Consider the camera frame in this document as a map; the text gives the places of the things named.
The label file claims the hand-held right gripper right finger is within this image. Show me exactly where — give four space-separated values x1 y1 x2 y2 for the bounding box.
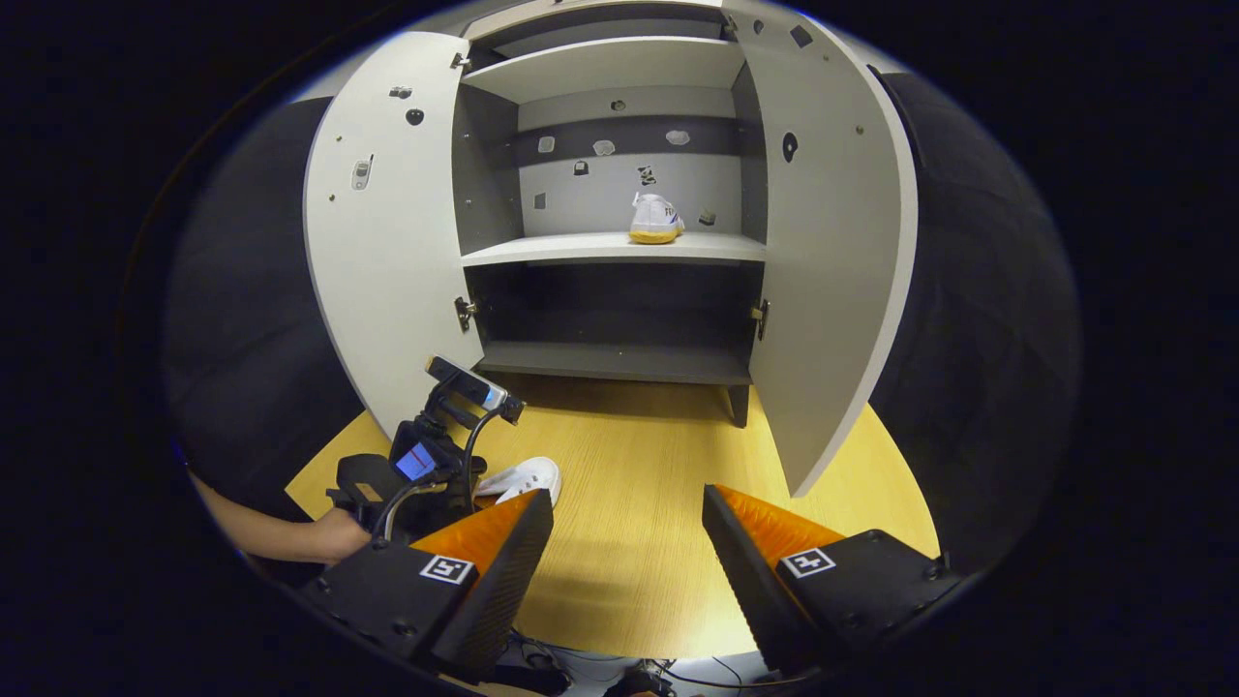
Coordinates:
702 484 964 677

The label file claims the white shoe cabinet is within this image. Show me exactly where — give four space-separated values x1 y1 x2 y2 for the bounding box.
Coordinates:
450 0 771 429

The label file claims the grey cabinet shelf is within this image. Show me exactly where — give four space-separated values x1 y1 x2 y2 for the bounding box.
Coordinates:
474 341 754 386

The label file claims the tangle of black cables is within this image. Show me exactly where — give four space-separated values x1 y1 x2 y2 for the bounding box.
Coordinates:
499 629 780 697

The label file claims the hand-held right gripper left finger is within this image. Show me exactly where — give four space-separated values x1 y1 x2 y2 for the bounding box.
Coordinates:
300 489 555 683

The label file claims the black backdrop cloth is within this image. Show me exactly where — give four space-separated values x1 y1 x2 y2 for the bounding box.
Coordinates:
163 68 1083 577

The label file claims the white cabinet shelf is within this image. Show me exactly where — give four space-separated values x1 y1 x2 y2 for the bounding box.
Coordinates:
462 230 766 268
460 37 746 105

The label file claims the white cabinet door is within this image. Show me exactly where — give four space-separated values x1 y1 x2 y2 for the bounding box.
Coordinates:
721 0 919 499
303 31 485 441

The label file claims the white canvas shoe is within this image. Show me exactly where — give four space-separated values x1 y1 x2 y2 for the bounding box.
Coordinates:
628 192 686 245
474 457 562 507

